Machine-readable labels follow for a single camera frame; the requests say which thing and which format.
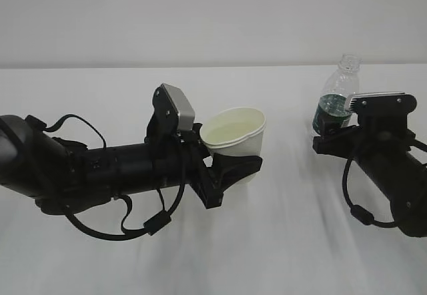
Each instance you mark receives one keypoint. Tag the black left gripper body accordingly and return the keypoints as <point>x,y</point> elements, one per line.
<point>178,157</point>

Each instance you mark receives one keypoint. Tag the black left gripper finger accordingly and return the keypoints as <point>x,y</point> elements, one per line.
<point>226,171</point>

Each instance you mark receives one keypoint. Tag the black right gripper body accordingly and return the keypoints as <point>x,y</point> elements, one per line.
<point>375,141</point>

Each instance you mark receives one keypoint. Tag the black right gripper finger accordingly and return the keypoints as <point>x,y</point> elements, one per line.
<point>329,124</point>

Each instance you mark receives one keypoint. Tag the white paper cup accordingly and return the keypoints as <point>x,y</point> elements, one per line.
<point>237,131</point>

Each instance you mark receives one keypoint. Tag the clear green-label water bottle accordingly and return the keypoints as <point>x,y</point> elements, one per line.
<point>342,83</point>

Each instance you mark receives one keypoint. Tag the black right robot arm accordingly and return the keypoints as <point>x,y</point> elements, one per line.
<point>404,188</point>

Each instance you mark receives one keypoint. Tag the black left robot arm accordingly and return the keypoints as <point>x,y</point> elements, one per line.
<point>58,173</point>

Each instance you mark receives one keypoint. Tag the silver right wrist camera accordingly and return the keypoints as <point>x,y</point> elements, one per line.
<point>380,104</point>

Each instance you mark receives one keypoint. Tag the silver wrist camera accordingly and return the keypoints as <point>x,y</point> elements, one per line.
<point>172,109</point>
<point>380,104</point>

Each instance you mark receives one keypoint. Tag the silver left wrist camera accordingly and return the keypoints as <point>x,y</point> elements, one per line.
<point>172,109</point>

